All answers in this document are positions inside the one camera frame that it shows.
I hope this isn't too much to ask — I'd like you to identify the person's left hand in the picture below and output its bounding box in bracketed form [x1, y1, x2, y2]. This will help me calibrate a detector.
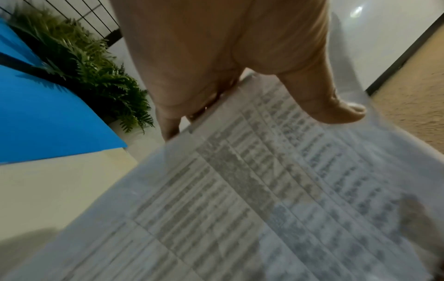
[108, 0, 368, 142]

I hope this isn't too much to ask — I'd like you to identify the printed paper sheet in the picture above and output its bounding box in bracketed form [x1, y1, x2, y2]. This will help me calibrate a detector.
[0, 12, 444, 281]

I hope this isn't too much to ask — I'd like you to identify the green fern plant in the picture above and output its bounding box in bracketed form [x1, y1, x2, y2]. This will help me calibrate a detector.
[7, 2, 155, 135]

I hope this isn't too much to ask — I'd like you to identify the blue panel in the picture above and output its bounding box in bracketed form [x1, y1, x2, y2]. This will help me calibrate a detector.
[0, 19, 128, 165]

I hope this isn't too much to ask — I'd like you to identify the black wire grid fence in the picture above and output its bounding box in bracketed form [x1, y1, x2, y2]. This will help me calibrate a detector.
[0, 0, 123, 42]

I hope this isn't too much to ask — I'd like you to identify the black door frame strip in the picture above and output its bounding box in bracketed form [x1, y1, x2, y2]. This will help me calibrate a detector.
[365, 19, 444, 97]

